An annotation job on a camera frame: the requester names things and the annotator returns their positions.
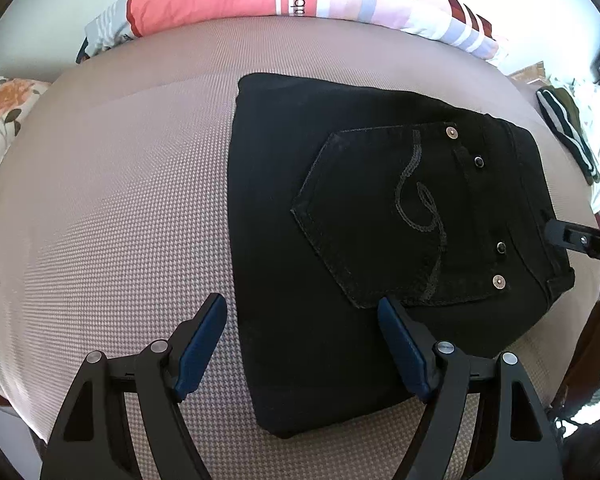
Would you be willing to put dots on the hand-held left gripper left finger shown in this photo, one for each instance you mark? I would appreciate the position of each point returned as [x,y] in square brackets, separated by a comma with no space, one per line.
[200,350]

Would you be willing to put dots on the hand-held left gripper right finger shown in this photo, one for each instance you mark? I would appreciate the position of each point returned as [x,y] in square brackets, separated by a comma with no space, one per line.
[402,352]

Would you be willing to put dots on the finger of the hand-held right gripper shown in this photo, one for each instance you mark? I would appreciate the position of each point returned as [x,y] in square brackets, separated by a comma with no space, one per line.
[580,237]

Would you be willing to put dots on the black pants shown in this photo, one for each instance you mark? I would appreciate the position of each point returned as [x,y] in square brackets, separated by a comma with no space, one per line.
[380,210]

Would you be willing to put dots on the dark green striped garment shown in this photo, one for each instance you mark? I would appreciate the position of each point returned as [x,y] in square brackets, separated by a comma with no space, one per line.
[570,125]

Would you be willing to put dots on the beige woven bed mat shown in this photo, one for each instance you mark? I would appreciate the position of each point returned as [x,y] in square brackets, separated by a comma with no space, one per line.
[130,210]

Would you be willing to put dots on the floral print pillow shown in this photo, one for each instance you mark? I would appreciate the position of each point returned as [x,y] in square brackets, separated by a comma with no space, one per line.
[0,115]

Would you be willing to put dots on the pink striped pillow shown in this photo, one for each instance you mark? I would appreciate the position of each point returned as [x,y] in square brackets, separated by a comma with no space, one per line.
[205,0]

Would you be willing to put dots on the wooden bed frame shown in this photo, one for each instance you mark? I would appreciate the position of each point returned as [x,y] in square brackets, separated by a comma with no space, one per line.
[587,355]

